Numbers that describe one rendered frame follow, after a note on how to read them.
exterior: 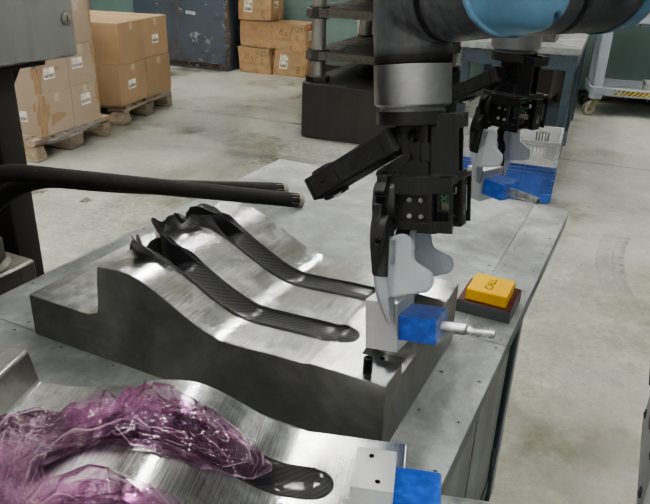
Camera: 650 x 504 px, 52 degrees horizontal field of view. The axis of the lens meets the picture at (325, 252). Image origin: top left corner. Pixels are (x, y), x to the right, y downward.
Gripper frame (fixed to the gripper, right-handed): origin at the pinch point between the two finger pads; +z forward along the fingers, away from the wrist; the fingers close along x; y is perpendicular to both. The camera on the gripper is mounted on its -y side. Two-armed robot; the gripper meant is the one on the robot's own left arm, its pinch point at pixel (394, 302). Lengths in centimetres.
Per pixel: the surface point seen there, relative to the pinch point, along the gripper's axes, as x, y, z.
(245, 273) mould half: 5.7, -22.5, 0.5
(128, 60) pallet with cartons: 337, -339, -48
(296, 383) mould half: -6.1, -8.9, 8.3
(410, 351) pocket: 2.9, 0.8, 6.6
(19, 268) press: 10, -70, 5
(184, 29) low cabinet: 562, -458, -92
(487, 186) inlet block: 46.7, -1.1, -5.7
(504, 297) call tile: 29.6, 5.7, 7.7
